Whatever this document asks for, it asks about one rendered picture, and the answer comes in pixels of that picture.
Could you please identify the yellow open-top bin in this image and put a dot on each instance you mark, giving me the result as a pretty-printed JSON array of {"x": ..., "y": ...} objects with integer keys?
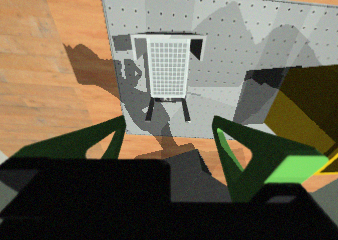
[{"x": 306, "y": 110}]

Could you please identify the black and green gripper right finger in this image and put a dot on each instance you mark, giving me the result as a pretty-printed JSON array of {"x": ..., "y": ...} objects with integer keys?
[{"x": 275, "y": 160}]

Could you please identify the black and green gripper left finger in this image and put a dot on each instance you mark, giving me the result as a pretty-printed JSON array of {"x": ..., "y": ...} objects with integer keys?
[{"x": 74, "y": 145}]

